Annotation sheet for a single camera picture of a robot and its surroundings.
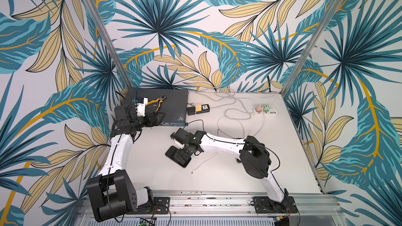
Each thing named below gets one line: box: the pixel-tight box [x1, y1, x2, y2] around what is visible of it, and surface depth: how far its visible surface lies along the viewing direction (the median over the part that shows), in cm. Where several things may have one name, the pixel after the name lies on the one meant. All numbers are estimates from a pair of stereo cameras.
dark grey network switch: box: [125, 88, 189, 127], surface depth 109 cm
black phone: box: [165, 145, 192, 168], surface depth 80 cm
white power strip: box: [253, 108, 278, 118], surface depth 108 cm
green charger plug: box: [263, 104, 271, 112], surface depth 106 cm
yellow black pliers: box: [145, 94, 167, 112], surface depth 109 cm
